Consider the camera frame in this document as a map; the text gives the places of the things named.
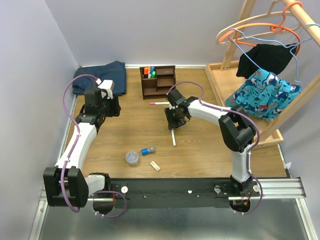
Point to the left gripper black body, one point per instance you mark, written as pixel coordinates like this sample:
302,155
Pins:
111,106

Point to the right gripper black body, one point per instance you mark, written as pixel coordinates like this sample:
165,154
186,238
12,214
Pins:
178,121

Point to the pink capped white marker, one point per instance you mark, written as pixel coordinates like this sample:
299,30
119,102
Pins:
158,103

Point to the lavender capped white marker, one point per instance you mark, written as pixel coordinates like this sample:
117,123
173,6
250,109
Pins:
173,138

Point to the brown wooden desk organizer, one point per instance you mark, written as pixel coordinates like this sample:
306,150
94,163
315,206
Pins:
155,88

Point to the green capped black highlighter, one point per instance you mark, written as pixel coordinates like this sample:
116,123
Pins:
153,74

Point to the orange capped black highlighter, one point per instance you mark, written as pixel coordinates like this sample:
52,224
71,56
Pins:
145,72

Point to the clear round pin container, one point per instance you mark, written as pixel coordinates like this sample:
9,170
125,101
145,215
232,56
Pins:
132,158

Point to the light blue capped white marker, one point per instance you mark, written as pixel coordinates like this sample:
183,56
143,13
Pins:
152,69

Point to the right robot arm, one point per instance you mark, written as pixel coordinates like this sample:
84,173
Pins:
237,130

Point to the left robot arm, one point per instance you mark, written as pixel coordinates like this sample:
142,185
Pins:
75,150

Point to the blue and grey glue stick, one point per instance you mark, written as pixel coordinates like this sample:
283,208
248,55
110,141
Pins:
149,150

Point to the beige eraser block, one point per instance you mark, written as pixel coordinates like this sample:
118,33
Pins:
155,166

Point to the wooden clothes rack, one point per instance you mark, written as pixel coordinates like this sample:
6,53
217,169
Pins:
278,25

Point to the blue shark print shorts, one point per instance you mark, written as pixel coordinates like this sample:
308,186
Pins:
263,95

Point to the black garment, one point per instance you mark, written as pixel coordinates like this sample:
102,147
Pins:
272,58

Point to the orange plastic hanger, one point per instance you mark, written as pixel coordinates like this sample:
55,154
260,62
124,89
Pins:
260,26

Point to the wooden clothes hanger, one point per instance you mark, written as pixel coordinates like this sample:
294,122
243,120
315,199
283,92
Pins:
250,21

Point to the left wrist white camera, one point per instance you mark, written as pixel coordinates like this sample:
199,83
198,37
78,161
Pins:
107,87

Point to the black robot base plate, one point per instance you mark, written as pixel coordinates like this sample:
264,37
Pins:
161,193

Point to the light blue wire hanger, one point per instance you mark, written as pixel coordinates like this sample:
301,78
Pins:
297,62

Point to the aluminium frame rail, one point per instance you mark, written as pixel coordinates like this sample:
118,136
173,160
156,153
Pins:
102,208

